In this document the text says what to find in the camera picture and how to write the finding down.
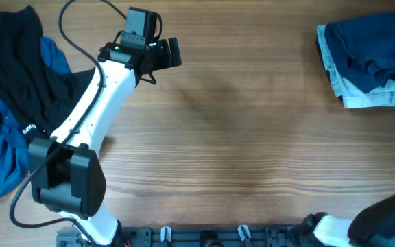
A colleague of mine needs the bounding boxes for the teal blue garment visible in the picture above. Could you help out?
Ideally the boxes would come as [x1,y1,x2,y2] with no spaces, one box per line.
[0,36,72,202]

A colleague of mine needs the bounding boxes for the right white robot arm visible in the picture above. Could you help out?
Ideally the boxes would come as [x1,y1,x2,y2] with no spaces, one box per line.
[300,194,395,247]

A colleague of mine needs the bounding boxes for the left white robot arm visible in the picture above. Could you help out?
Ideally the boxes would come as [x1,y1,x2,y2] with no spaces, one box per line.
[28,8,182,246]

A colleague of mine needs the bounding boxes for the black garment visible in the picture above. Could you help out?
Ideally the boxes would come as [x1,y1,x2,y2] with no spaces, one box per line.
[0,5,95,140]

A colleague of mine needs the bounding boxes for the navy blue shorts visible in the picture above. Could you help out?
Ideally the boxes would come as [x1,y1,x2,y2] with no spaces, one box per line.
[324,12,395,93]

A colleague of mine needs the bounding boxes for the folded light blue jeans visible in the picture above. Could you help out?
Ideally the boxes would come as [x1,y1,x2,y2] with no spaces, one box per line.
[317,25,395,108]

